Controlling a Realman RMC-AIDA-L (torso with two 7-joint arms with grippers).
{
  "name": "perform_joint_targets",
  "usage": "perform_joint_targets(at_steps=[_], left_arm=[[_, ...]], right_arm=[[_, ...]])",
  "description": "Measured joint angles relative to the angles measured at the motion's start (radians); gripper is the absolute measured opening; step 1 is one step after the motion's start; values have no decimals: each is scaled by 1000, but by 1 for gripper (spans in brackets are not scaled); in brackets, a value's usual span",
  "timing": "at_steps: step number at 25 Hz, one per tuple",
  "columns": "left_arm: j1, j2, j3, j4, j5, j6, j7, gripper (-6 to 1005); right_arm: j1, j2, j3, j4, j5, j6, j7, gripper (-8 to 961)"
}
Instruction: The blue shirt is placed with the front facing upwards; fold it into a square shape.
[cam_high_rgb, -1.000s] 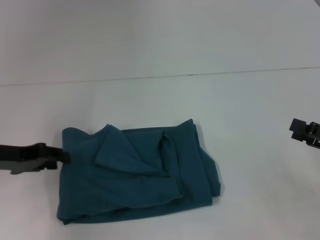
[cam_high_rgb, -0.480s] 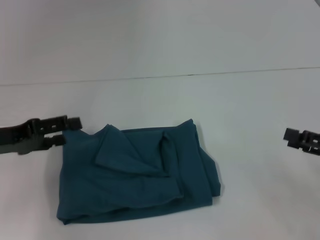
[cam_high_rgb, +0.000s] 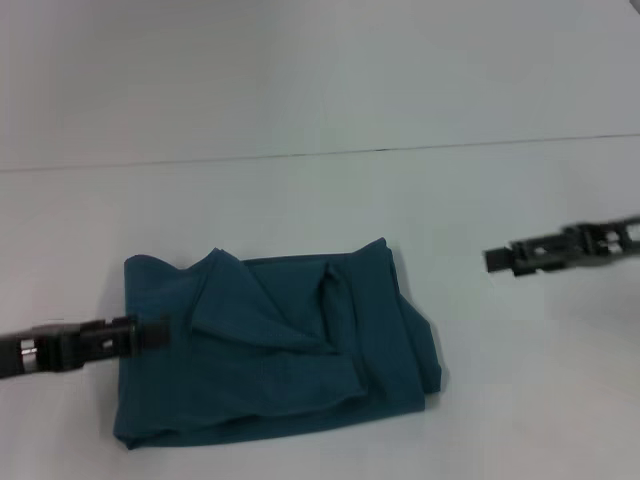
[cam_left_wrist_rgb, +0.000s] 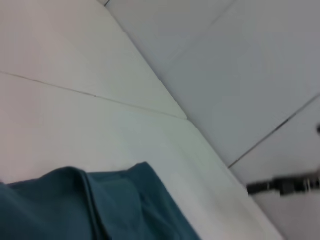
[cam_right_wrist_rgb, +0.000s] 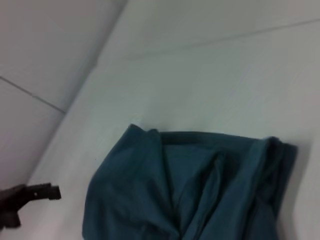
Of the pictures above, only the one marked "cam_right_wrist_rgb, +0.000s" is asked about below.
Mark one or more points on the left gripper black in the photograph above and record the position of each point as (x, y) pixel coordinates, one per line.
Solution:
(11, 200)

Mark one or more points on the teal T-shirt with FREE print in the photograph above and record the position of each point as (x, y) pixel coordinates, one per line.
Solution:
(190, 190)

